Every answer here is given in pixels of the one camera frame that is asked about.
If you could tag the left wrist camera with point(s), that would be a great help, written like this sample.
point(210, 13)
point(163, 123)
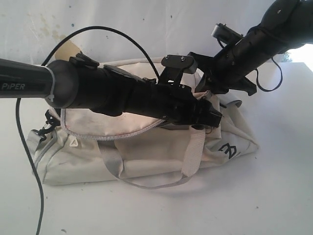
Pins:
point(186, 64)

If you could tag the white fabric duffel bag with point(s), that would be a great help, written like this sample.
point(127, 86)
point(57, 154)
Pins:
point(89, 147)

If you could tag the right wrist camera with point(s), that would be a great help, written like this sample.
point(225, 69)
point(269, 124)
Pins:
point(225, 34)

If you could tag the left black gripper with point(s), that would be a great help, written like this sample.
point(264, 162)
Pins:
point(175, 104)

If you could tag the black plastic strap clip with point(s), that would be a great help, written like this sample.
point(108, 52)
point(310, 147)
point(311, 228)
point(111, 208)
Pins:
point(51, 123)

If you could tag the right silver black robot arm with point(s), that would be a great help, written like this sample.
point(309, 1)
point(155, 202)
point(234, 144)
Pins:
point(287, 24)

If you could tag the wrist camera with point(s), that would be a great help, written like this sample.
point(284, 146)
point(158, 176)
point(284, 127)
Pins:
point(186, 64)
point(225, 34)

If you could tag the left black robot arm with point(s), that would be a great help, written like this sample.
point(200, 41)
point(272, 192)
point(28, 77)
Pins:
point(76, 84)

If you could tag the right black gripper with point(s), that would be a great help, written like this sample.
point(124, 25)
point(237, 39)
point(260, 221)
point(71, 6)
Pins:
point(222, 73)

